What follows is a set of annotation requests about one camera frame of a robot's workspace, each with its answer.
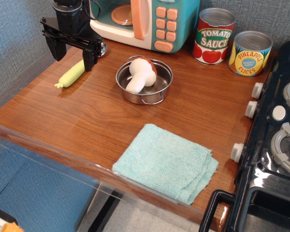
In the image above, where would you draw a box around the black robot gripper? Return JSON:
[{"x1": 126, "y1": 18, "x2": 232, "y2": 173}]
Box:
[{"x1": 40, "y1": 0, "x2": 103, "y2": 72}]

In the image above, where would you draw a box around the white brown plush mushroom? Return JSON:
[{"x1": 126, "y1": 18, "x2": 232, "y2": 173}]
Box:
[{"x1": 126, "y1": 57, "x2": 158, "y2": 94}]

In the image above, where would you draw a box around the small steel pan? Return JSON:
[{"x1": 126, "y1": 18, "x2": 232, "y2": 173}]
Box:
[{"x1": 116, "y1": 56, "x2": 173, "y2": 105}]

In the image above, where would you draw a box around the orange microwave plate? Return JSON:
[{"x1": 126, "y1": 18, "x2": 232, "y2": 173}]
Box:
[{"x1": 111, "y1": 5, "x2": 132, "y2": 26}]

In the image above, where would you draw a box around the teal toy microwave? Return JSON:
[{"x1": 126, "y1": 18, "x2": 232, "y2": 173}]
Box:
[{"x1": 90, "y1": 0, "x2": 200, "y2": 54}]

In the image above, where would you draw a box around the tomato sauce can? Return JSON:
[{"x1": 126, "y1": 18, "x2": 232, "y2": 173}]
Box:
[{"x1": 193, "y1": 8, "x2": 236, "y2": 64}]

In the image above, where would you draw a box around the light blue folded cloth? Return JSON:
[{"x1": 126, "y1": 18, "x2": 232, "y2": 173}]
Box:
[{"x1": 112, "y1": 124, "x2": 219, "y2": 205}]

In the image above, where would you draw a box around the pineapple slices can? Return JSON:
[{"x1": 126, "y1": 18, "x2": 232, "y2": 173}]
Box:
[{"x1": 229, "y1": 31, "x2": 273, "y2": 77}]

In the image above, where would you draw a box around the white stove knob middle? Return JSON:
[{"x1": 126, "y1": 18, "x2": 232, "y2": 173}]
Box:
[{"x1": 245, "y1": 101, "x2": 258, "y2": 119}]

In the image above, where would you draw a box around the white stove knob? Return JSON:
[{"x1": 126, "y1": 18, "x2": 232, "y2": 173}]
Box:
[
  {"x1": 231, "y1": 143, "x2": 244, "y2": 163},
  {"x1": 251, "y1": 83, "x2": 263, "y2": 100},
  {"x1": 245, "y1": 101, "x2": 258, "y2": 119}
]

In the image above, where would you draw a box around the orange fuzzy object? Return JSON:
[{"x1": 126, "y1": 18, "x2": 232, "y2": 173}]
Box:
[{"x1": 1, "y1": 222, "x2": 24, "y2": 232}]

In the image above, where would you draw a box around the white stove knob upper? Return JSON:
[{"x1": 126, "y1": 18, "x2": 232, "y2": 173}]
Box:
[{"x1": 251, "y1": 83, "x2": 263, "y2": 100}]

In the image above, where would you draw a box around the white stove knob lower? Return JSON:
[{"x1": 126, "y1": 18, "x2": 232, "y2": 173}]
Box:
[{"x1": 231, "y1": 143, "x2": 244, "y2": 163}]

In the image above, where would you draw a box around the black toy stove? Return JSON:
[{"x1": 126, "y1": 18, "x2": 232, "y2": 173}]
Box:
[{"x1": 199, "y1": 41, "x2": 290, "y2": 232}]

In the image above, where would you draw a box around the yellow-handled metal spoon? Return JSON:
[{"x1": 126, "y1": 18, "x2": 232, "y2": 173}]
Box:
[{"x1": 54, "y1": 43, "x2": 108, "y2": 88}]

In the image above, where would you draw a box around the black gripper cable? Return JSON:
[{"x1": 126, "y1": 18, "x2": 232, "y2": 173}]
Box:
[{"x1": 81, "y1": 0, "x2": 102, "y2": 21}]

